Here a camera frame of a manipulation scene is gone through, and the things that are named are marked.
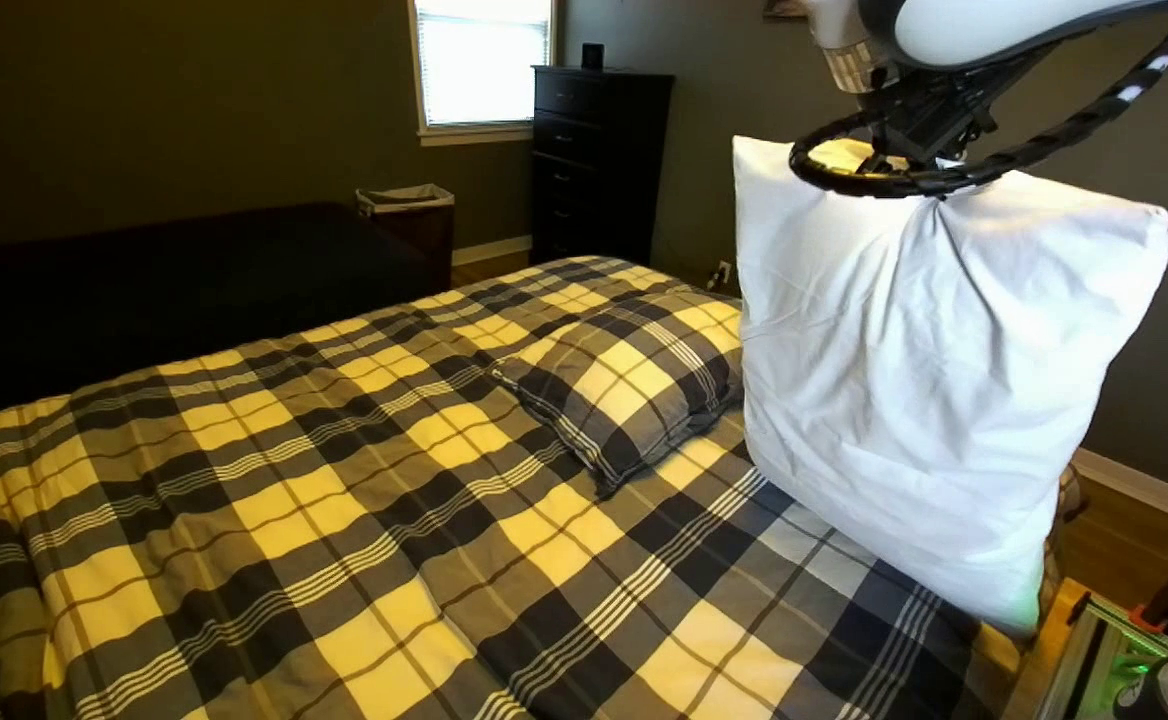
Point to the small black box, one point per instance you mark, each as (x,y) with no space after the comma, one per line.
(594,57)

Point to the wooden board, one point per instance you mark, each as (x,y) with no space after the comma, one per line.
(1038,666)

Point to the white baseboard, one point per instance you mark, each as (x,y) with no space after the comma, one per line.
(1145,484)
(491,250)

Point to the black dresser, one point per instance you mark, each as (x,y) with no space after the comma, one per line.
(596,162)

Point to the small pale floor object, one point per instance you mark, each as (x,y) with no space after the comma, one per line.
(723,276)

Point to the teal green metal frame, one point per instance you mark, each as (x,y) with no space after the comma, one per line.
(1105,661)

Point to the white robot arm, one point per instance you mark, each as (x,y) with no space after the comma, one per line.
(986,25)

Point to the black futon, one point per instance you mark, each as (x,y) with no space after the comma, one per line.
(145,293)

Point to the yellow black plaid bed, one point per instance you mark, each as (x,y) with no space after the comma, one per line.
(277,507)

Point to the orange black clamp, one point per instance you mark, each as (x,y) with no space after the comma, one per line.
(1165,607)

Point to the large plaid pillow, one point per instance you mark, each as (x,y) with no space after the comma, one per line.
(627,386)

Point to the white pillow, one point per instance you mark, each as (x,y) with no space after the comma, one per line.
(929,372)

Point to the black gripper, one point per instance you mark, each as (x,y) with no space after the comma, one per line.
(926,123)

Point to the bright window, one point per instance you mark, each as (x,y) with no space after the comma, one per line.
(487,61)

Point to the small bedside table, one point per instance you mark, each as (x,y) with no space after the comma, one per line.
(405,197)

